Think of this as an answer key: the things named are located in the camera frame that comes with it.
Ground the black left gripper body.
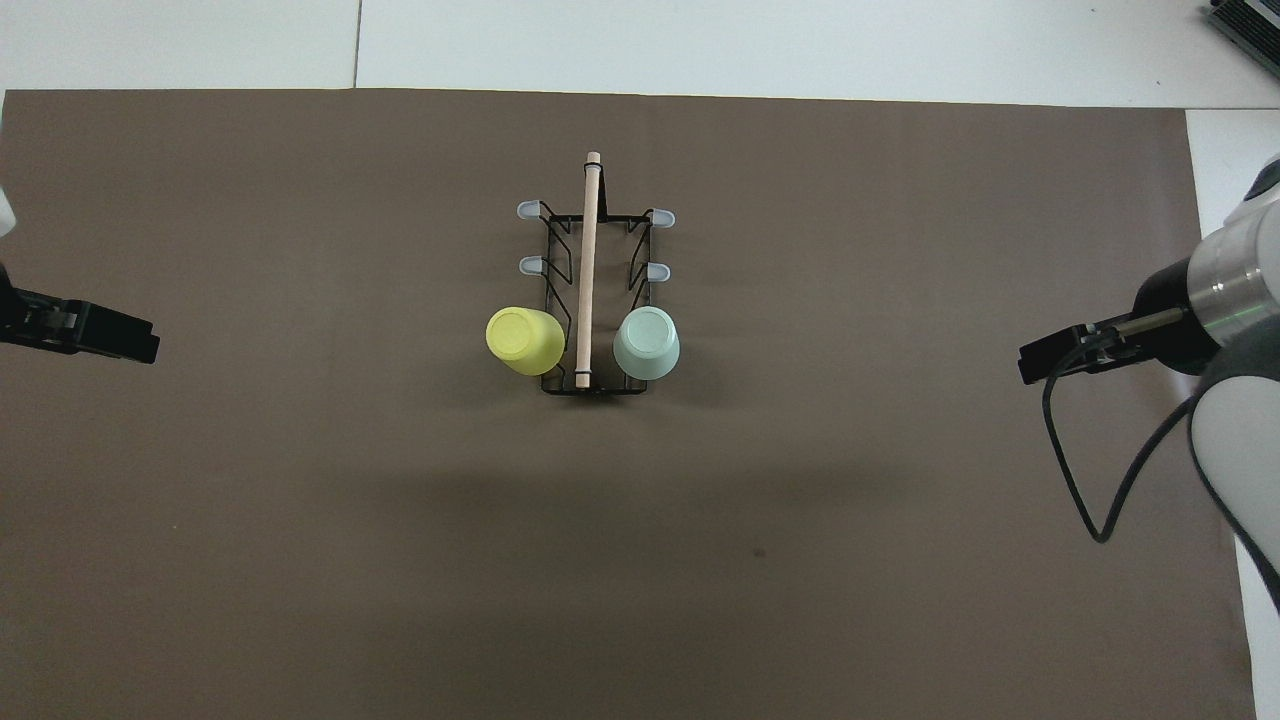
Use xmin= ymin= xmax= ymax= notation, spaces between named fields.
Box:
xmin=0 ymin=262 xmax=77 ymax=353

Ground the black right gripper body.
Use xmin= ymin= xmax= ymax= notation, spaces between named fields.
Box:
xmin=1135 ymin=258 xmax=1223 ymax=376

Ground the light green plastic cup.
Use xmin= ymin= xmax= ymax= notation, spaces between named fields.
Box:
xmin=612 ymin=306 xmax=681 ymax=380

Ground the yellow plastic cup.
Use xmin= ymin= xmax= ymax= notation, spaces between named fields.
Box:
xmin=485 ymin=306 xmax=567 ymax=377

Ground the brown table mat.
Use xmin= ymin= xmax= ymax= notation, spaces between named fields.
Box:
xmin=0 ymin=88 xmax=1257 ymax=720

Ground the grey finned device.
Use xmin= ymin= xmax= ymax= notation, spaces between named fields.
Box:
xmin=1205 ymin=0 xmax=1280 ymax=53

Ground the black wire cup rack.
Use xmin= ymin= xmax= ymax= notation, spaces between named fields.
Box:
xmin=507 ymin=152 xmax=677 ymax=397

